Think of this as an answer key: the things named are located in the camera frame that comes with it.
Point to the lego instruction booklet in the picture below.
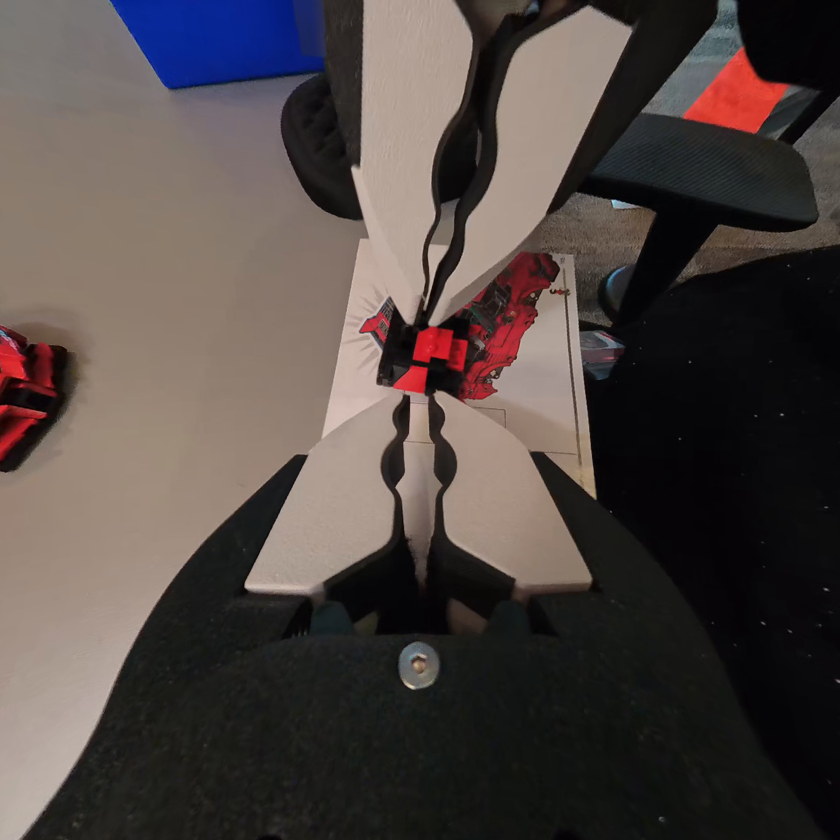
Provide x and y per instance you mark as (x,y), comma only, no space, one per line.
(544,394)

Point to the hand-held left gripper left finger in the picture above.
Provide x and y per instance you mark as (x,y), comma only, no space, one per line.
(328,518)

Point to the red blue printed object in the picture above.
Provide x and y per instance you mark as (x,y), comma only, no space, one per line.
(600,354)

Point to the red black lego module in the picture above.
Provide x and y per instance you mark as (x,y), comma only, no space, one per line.
(426,348)

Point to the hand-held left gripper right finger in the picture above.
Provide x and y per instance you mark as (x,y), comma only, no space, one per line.
(512,518)

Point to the red lego car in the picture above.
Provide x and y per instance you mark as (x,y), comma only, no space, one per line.
(26,394)

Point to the black office chair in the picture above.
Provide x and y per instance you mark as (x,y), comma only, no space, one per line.
(709,164)

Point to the blue plastic bin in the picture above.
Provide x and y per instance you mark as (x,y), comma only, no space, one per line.
(216,39)

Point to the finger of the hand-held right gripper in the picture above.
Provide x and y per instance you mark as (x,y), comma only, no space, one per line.
(407,98)
(544,118)

